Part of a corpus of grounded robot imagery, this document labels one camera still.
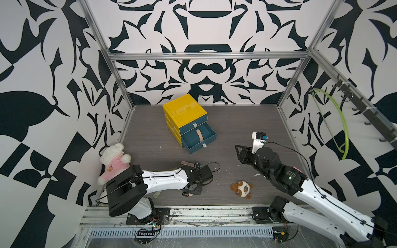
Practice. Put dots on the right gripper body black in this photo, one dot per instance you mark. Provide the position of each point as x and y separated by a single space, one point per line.
249 158

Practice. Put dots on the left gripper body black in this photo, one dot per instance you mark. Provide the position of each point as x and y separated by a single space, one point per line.
198 190

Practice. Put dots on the pink folding knife top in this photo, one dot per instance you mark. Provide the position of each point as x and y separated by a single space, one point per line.
187 163

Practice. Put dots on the pink folding knife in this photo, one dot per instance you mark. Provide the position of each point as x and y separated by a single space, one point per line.
200 135
187 163

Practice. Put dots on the yellow teal drawer cabinet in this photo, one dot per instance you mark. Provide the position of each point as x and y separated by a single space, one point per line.
182 115

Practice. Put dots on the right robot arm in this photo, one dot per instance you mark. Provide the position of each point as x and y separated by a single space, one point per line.
332 219

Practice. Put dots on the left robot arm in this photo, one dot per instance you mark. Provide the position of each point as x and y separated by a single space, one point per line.
126 192

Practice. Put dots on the brown white plush toy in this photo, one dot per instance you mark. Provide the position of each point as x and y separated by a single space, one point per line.
242 189

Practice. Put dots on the olive folding knife lowest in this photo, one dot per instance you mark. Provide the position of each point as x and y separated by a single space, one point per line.
156 194

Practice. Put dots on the green hanging hoop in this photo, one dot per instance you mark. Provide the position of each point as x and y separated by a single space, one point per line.
332 115

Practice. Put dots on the white teddy bear pink shirt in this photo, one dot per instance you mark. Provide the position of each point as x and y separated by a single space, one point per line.
115 161

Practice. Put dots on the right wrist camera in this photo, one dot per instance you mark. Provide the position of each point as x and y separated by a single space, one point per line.
259 140

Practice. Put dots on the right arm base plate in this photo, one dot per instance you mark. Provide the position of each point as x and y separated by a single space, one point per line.
261 215

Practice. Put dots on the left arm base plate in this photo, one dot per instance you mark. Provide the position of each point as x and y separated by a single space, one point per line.
158 216

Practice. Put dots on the aluminium frame rail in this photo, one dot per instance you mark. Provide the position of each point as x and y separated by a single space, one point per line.
206 56

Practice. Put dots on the black wall hook rack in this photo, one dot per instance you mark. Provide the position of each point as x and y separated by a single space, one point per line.
363 106

